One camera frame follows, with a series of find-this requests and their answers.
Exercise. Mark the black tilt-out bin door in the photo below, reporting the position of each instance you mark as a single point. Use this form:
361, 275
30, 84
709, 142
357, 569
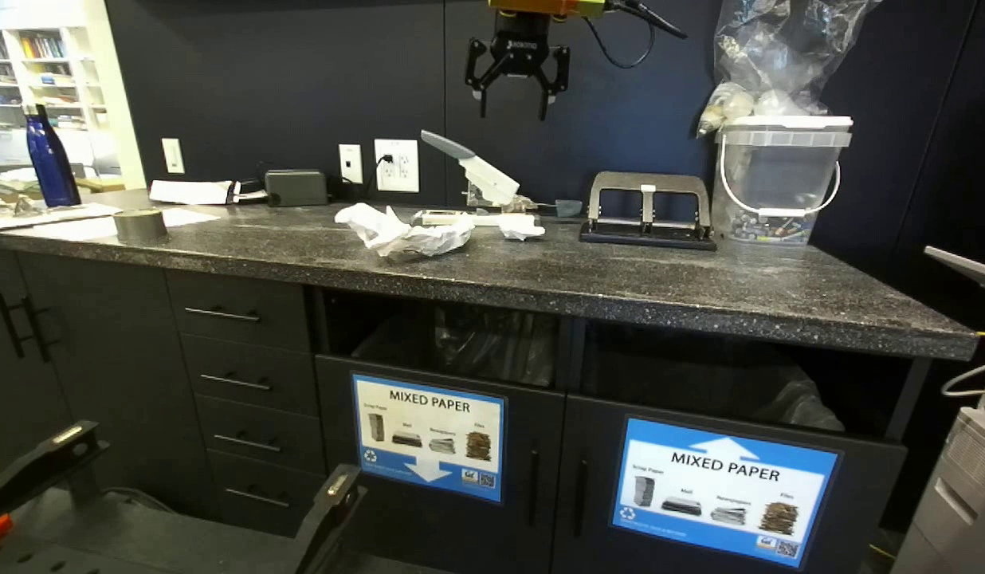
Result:
427, 530

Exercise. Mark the grey office printer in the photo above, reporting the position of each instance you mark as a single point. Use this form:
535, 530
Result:
956, 491

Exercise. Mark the black cabinet drawer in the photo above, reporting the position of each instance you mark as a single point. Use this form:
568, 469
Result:
270, 515
261, 419
238, 292
251, 361

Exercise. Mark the mixed paper sign up arrow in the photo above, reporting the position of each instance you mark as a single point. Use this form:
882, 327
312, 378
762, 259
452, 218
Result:
723, 492

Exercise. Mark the white folded paper stack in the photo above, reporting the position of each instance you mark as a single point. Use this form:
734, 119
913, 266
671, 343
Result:
188, 193

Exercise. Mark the clear plastic bucket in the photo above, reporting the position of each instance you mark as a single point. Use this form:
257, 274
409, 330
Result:
779, 179

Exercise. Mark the tape roll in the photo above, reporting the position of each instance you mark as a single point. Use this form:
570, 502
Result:
142, 226

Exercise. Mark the white wall switch plate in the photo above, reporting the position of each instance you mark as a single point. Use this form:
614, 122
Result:
173, 156

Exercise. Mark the black recycling bin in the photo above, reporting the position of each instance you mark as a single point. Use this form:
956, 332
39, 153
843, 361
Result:
873, 500

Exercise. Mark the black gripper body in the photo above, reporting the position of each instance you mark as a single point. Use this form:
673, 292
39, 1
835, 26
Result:
519, 32

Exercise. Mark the printed white paper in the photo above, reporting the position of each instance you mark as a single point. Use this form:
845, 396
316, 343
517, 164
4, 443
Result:
519, 227

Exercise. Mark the small dark countertop object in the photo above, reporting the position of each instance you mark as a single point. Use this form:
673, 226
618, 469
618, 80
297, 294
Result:
568, 210

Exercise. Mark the clear plastic bag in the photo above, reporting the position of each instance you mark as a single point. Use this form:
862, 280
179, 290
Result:
789, 53

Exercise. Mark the blue water bottle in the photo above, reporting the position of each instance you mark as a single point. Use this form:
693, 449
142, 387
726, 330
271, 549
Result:
52, 160

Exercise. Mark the black clamp bar orange tip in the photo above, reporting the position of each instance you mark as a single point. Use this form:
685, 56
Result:
39, 465

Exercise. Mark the amber wrist camera box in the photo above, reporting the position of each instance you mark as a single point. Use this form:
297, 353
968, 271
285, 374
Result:
543, 4

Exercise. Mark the white bookshelf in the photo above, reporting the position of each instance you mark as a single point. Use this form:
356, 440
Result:
126, 108

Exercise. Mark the white black handheld device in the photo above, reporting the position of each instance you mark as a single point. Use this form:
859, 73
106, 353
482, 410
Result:
245, 196

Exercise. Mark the large white paper sheet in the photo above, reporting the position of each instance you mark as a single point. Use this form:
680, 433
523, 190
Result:
191, 214

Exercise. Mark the small white wall plate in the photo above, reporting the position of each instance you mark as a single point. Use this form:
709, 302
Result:
351, 164

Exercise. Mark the wide white outlet plate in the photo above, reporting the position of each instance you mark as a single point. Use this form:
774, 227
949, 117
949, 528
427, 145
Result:
401, 172

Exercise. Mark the black bin liner bag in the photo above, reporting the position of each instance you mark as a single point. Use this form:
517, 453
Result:
797, 402
460, 346

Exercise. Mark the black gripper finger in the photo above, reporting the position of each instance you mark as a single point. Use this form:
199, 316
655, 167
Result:
479, 73
554, 79

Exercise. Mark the mixed paper sign down arrow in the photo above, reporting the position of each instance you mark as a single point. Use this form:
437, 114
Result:
427, 436

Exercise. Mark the black cabinet door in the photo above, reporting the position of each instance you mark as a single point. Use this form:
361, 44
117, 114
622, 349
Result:
110, 361
1, 395

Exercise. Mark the black counter cabinet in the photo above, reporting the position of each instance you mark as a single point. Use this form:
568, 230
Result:
570, 361

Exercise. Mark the black box device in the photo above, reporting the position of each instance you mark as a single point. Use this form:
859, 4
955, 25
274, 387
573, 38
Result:
294, 188

